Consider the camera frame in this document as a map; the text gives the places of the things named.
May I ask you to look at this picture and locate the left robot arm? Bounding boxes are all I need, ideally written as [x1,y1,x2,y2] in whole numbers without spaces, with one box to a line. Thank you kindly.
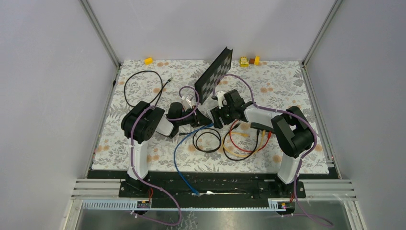
[121,101,212,197]

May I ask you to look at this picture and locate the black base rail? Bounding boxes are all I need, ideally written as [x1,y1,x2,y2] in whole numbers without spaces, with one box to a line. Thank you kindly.
[77,170,338,208]

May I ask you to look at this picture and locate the white network switch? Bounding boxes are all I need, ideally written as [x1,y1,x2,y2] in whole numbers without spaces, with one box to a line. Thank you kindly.
[206,109,214,122]

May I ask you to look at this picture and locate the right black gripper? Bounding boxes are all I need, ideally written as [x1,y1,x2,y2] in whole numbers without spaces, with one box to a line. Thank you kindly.
[211,102,236,129]

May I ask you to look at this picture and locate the black network switch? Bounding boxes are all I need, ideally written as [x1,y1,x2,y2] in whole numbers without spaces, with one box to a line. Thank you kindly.
[250,122,274,133]

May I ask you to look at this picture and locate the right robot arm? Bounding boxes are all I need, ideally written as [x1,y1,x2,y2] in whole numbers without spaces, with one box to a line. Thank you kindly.
[210,90,315,197]

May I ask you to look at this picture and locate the black round ethernet cable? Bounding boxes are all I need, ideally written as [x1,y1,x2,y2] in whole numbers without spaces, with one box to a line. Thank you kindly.
[158,127,222,153]

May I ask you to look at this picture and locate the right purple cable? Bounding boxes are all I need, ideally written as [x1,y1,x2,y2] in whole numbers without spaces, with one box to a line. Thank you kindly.
[213,74,335,228]

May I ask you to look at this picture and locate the yellow toy block left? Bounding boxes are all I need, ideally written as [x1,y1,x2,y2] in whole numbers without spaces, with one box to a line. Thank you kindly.
[144,57,154,65]

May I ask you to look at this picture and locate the blue ethernet cable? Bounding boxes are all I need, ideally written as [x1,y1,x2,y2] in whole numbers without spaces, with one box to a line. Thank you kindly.
[173,124,214,197]

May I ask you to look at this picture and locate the purple cable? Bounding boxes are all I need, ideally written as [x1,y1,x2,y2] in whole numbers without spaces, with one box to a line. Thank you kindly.
[130,85,201,227]
[213,74,335,228]

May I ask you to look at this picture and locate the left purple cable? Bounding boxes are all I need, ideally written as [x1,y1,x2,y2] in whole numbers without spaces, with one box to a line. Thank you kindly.
[130,85,201,227]

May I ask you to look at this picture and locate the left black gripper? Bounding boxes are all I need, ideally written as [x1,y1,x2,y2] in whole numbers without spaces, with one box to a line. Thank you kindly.
[176,105,212,127]

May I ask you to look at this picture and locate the checkerboard calibration board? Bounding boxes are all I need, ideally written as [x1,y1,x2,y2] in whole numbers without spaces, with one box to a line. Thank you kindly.
[194,47,233,104]

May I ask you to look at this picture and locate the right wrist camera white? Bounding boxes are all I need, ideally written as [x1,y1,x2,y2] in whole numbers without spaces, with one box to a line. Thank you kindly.
[215,91,227,109]

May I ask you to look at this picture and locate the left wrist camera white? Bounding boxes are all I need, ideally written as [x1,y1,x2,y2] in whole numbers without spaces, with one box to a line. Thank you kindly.
[181,94,195,111]

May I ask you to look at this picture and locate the yellow ethernet cable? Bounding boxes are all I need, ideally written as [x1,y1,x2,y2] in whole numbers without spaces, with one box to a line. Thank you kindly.
[221,130,267,159]

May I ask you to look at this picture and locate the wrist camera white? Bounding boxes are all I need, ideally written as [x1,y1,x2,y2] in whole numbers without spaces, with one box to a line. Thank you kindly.
[215,91,227,109]
[181,94,195,111]

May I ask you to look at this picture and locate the red ethernet cable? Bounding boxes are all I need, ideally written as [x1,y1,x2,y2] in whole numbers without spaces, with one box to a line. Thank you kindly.
[226,120,273,154]

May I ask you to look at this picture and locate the yellow patterned toy block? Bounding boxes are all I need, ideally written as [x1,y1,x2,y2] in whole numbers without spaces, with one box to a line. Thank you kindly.
[239,57,249,68]

